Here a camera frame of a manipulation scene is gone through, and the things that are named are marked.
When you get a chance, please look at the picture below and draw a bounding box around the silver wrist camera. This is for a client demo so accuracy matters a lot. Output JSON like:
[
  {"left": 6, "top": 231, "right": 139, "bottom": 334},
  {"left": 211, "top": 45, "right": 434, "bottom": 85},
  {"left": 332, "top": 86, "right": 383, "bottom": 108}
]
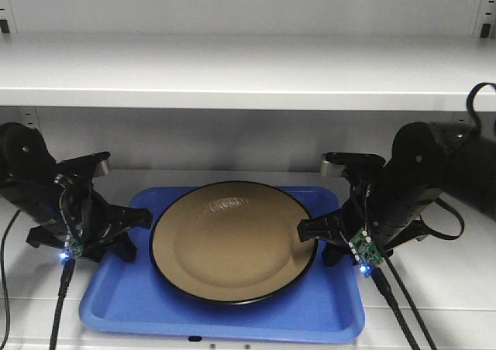
[
  {"left": 320, "top": 152, "right": 386, "bottom": 177},
  {"left": 57, "top": 151, "right": 111, "bottom": 180}
]

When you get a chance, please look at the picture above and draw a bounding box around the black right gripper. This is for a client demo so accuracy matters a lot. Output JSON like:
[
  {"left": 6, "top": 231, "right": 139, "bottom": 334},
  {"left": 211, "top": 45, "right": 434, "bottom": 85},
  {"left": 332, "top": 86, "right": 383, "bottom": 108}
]
[{"left": 297, "top": 163, "right": 430, "bottom": 267}]

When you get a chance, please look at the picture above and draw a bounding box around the green right circuit board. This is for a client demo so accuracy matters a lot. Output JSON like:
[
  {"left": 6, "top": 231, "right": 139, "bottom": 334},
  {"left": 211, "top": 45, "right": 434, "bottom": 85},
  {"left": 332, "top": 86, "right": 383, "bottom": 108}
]
[{"left": 348, "top": 229, "right": 384, "bottom": 275}]

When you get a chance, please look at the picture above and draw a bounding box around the green left circuit board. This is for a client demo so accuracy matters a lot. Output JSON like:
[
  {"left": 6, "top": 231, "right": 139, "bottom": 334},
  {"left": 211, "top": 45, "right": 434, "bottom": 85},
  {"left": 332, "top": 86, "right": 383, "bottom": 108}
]
[{"left": 64, "top": 222, "right": 84, "bottom": 259}]

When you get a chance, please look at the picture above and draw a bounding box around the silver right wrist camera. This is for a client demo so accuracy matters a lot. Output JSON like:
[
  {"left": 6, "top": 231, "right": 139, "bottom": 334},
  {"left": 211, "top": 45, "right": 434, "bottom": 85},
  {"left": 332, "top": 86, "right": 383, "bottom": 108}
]
[{"left": 320, "top": 152, "right": 386, "bottom": 177}]

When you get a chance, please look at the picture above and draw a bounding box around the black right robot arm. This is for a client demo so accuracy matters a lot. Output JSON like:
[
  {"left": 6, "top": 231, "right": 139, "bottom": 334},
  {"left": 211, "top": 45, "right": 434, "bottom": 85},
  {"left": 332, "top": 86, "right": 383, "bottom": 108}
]
[{"left": 298, "top": 122, "right": 495, "bottom": 266}]

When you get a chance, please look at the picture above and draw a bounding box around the black left braided cable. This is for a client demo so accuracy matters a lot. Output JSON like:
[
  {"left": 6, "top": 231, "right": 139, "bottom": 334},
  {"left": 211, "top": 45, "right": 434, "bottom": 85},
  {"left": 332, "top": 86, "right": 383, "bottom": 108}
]
[{"left": 0, "top": 179, "right": 94, "bottom": 350}]

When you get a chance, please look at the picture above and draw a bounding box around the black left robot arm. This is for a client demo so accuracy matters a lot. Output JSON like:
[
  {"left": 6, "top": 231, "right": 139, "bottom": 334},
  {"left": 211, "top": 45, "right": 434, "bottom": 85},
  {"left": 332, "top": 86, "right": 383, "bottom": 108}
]
[{"left": 1, "top": 122, "right": 153, "bottom": 263}]

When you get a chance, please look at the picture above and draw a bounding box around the blue plastic tray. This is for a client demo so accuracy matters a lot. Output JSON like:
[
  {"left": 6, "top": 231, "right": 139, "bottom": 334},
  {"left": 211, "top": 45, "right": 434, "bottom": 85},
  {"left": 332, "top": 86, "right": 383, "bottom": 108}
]
[{"left": 80, "top": 187, "right": 365, "bottom": 344}]

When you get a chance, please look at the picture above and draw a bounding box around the green circuit board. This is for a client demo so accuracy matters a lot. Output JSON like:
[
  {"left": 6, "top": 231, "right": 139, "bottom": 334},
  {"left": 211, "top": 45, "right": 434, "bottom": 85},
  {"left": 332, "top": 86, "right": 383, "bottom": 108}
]
[
  {"left": 348, "top": 229, "right": 384, "bottom": 275},
  {"left": 64, "top": 222, "right": 84, "bottom": 259}
]

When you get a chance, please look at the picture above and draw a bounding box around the white cabinet upper shelf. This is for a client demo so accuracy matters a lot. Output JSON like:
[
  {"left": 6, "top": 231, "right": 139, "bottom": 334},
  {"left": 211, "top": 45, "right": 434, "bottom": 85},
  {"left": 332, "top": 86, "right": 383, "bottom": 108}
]
[{"left": 1, "top": 33, "right": 495, "bottom": 112}]

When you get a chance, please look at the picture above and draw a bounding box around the black braided cable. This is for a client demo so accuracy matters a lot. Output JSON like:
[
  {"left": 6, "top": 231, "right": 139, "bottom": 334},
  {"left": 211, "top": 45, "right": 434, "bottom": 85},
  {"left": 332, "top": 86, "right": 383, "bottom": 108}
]
[
  {"left": 0, "top": 179, "right": 94, "bottom": 350},
  {"left": 360, "top": 81, "right": 496, "bottom": 350}
]

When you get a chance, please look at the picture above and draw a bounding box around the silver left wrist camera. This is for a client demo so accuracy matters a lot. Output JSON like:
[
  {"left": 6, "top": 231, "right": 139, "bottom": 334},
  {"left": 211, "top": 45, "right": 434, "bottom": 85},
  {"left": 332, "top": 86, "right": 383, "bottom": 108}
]
[{"left": 57, "top": 151, "right": 111, "bottom": 180}]

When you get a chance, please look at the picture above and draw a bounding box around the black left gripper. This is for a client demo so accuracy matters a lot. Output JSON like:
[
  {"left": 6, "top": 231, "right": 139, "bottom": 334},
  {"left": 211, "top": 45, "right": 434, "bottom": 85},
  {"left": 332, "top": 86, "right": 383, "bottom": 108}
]
[{"left": 26, "top": 173, "right": 152, "bottom": 263}]

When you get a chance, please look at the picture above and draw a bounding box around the beige plate with black rim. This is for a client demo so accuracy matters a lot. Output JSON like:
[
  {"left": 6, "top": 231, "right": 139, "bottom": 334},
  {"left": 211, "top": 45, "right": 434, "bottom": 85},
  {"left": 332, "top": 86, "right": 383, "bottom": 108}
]
[{"left": 150, "top": 181, "right": 317, "bottom": 304}]

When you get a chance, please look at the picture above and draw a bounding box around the black right braided cable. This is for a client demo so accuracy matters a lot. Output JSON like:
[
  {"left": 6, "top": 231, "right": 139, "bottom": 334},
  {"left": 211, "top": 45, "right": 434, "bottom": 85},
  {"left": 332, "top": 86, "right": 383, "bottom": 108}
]
[{"left": 360, "top": 81, "right": 496, "bottom": 350}]

